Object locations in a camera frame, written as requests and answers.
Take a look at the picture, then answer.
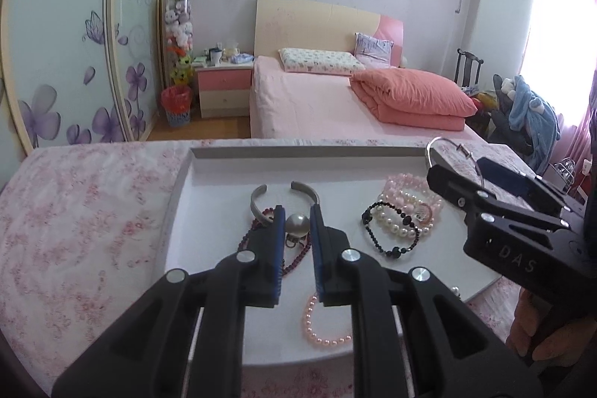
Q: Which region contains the white patterned pillow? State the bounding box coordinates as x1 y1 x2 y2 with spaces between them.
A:
278 47 367 77

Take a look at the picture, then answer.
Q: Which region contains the grey cardboard tray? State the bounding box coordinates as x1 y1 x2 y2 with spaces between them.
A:
159 145 509 367

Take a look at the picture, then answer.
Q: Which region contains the pink pearl bracelet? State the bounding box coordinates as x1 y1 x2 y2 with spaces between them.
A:
301 293 354 350

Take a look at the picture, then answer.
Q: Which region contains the pink nightstand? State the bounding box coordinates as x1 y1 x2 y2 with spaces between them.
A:
195 62 255 119

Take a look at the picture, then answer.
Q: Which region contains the white pearl bracelet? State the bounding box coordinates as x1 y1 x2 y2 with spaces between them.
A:
377 190 432 240

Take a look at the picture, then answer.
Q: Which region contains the blue plush garment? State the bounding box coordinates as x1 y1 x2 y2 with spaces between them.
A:
508 75 563 161

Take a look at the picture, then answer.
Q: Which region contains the pink crystal bead bracelet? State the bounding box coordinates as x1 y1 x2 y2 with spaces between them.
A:
383 173 444 224

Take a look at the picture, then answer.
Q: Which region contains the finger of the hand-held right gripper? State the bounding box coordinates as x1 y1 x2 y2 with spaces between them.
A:
476 157 584 214
426 164 572 235

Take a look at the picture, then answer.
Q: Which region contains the thin silver bangle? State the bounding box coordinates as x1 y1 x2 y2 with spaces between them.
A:
425 136 490 189

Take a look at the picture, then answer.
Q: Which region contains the folded orange duvet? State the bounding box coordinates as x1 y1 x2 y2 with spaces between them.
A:
350 68 479 132

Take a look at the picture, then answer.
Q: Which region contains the red bead necklace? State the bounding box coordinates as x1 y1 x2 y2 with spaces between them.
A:
237 207 312 276

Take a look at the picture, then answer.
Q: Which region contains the small lilac pillow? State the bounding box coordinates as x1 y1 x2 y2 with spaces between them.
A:
354 32 395 65

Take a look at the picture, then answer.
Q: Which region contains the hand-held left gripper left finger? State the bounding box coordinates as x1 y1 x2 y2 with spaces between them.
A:
51 204 286 398

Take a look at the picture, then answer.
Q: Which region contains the flower print wardrobe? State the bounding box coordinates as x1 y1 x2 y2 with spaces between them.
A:
0 0 173 161

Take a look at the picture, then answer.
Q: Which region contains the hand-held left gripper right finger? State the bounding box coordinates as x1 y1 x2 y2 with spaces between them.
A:
309 203 544 398

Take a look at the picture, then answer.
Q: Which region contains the pink bed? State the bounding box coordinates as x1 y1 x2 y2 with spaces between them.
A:
249 55 486 142

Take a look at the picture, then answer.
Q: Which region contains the red waste bin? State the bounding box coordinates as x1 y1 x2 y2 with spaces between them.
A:
161 85 193 127

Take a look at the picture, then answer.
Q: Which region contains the person's right hand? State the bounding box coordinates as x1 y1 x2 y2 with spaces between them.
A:
510 287 597 362

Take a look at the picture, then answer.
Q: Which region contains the clear tube of plush toys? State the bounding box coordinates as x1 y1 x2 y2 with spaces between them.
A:
164 0 196 88

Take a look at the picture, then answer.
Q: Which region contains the black bead bracelet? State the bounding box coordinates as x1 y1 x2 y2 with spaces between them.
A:
361 201 421 260

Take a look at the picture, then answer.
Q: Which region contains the silver cuff bracelet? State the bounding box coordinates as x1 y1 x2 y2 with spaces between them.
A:
250 180 322 224

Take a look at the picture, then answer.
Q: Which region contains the dark wooden chair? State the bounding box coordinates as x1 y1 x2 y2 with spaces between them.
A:
454 48 485 86

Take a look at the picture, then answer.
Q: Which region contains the pink floral tablecloth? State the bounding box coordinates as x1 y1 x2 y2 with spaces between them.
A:
0 137 597 398

